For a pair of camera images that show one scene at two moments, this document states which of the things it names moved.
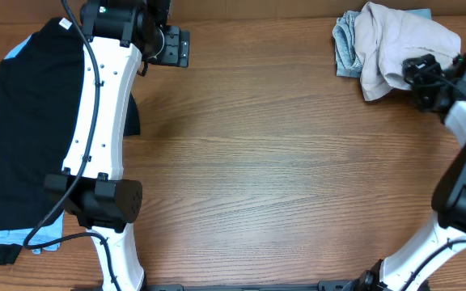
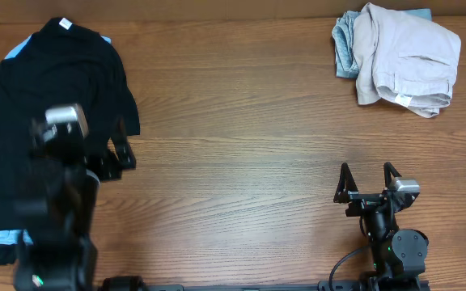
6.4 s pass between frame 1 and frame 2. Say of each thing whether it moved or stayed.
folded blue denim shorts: stayed
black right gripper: moved
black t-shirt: stayed
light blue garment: stayed
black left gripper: moved
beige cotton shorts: moved
